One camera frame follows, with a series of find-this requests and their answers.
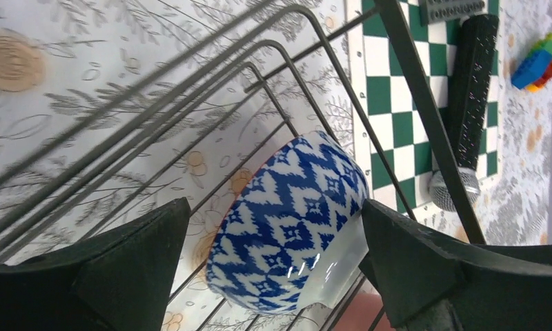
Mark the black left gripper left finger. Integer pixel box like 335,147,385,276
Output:
0,198,190,330

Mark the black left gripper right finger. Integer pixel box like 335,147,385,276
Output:
360,200,552,330

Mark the white blue patterned bowl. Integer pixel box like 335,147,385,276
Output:
205,131,368,314

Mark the black wire dish rack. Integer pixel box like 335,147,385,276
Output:
0,0,487,331

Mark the pink ceramic mug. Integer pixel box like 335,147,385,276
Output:
333,292,383,331

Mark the green white chessboard mat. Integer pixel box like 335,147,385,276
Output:
344,0,506,216

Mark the colourful toy brick vehicle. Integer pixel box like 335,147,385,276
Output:
511,32,552,92

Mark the grey studded building plate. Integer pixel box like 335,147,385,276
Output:
419,0,486,26

